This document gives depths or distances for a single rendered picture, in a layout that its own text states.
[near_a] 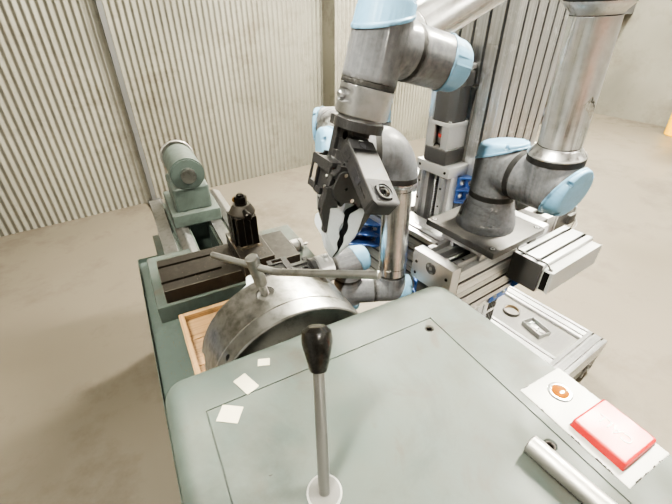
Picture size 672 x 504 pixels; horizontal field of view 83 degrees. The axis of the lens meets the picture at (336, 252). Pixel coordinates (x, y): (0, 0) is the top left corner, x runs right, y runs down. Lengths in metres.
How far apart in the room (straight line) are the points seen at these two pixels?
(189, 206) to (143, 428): 1.07
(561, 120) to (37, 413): 2.43
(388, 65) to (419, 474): 0.47
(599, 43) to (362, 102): 0.49
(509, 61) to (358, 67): 0.72
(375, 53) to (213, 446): 0.50
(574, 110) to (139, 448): 2.02
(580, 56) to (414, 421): 0.69
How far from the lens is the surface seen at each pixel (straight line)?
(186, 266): 1.30
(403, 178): 0.94
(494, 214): 1.05
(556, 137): 0.92
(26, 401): 2.57
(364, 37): 0.53
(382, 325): 0.60
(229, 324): 0.70
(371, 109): 0.53
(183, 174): 1.68
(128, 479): 2.05
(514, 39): 1.20
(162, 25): 4.05
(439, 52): 0.59
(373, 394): 0.51
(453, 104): 1.20
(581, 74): 0.89
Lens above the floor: 1.67
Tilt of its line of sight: 33 degrees down
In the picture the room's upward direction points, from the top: straight up
